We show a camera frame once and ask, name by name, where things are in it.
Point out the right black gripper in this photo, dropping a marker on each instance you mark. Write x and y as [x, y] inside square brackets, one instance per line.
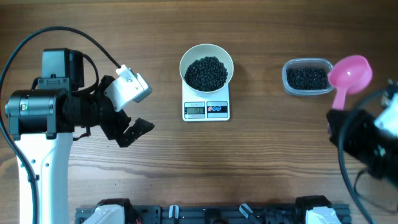
[360, 122]

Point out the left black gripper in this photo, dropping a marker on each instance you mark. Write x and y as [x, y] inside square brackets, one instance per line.
[141, 127]

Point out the pink plastic measuring scoop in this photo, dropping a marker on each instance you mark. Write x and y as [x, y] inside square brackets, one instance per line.
[349, 76]

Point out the black beans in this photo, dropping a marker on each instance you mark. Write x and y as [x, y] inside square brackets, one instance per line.
[206, 74]

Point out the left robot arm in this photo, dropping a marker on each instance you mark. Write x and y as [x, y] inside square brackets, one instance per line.
[42, 121]

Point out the white digital kitchen scale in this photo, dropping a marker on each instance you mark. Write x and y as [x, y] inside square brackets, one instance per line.
[200, 106]

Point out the white ceramic bowl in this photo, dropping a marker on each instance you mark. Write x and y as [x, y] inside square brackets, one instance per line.
[202, 50]

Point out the clear plastic food container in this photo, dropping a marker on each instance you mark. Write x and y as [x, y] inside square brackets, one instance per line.
[307, 76]

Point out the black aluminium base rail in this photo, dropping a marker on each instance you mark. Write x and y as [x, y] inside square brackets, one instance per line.
[278, 214]

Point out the left grey rail clamp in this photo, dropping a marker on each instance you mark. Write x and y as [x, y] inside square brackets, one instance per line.
[174, 212]

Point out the grey rail clamp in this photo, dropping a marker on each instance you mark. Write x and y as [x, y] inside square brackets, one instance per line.
[245, 210]
[174, 212]

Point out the right grey rail clamp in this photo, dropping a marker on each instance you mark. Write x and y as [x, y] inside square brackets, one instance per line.
[245, 210]

